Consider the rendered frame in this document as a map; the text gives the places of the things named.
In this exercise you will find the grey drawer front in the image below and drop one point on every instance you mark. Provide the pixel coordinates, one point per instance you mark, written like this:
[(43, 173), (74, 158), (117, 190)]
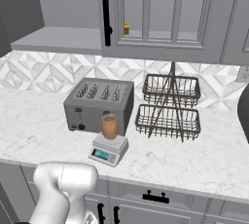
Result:
[(129, 198)]

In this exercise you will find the small yellow item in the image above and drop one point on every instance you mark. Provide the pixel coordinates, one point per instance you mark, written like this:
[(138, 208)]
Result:
[(126, 28)]

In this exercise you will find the grey four-slot toaster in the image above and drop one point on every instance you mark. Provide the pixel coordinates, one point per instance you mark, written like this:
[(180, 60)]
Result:
[(97, 111)]

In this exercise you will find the grey wall cabinet body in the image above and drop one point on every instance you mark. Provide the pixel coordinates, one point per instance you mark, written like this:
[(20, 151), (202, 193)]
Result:
[(58, 41)]

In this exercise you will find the dark rounded appliance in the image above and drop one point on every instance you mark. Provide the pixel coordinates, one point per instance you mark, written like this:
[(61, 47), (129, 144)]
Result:
[(244, 114)]

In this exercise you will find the grey panelled wall cabinet door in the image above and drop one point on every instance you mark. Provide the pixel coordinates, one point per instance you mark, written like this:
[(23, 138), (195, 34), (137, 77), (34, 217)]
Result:
[(162, 47)]

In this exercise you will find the grey base cupboard door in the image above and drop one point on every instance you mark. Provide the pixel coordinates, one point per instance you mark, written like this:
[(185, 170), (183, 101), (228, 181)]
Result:
[(152, 216), (92, 206)]

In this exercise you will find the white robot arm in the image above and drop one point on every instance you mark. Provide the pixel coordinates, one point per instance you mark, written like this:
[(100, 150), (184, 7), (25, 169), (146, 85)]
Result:
[(58, 182)]

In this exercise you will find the plain dark grey cabinet door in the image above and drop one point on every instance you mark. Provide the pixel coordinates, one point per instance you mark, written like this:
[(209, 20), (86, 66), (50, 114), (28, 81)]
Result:
[(19, 7)]

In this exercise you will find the white wall outlet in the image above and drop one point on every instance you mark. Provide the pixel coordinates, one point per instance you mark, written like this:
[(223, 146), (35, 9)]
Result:
[(243, 74)]

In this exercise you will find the white digital scale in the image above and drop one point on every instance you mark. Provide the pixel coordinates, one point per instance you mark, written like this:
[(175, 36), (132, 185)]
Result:
[(112, 145)]

